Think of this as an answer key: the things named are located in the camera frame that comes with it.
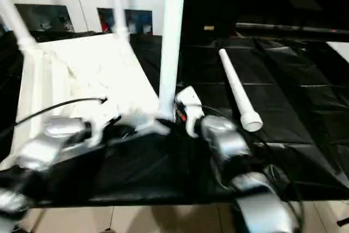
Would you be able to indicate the brown round object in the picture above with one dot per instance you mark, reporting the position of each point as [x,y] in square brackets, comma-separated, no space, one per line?
[109,230]

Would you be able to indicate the small tan block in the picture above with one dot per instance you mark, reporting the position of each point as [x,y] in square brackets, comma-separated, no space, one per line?
[209,27]

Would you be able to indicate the white plastic table leg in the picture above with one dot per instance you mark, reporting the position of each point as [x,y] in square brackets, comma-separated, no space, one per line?
[171,47]
[120,6]
[16,23]
[237,85]

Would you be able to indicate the black mat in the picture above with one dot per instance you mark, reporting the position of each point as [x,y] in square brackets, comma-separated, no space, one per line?
[163,167]

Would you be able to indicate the white sheet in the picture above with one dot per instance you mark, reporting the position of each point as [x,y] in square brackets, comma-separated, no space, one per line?
[340,50]

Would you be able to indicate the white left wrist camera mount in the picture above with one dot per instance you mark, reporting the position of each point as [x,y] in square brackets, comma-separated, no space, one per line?
[98,132]

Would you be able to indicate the white plastic table top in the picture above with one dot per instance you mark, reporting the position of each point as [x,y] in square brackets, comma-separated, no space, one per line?
[81,66]

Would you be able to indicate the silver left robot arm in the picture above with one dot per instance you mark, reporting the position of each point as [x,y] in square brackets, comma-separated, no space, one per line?
[46,143]

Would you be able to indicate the dark metal stand leg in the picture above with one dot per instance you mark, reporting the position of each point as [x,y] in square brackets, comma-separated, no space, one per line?
[343,218]

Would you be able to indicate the long metal rod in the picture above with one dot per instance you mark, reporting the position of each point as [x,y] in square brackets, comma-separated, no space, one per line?
[286,27]

